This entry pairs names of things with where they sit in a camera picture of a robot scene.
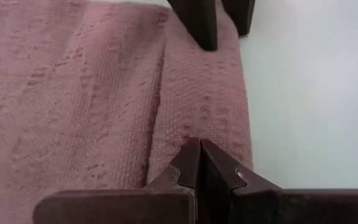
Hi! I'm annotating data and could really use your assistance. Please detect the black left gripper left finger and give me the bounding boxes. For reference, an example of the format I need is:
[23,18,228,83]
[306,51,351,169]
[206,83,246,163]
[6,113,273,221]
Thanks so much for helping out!
[32,137,201,224]

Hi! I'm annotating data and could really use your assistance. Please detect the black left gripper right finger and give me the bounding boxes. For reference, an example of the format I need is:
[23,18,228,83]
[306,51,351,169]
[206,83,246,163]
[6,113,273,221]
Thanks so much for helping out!
[200,138,358,224]

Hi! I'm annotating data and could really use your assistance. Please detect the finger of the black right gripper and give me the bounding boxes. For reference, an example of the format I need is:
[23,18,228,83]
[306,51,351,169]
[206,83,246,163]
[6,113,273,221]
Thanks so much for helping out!
[166,0,219,52]
[221,0,256,37]

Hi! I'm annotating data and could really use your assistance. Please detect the grey woven towel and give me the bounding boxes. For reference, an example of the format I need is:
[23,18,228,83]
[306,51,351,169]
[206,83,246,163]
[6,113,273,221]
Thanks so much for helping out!
[0,0,254,224]

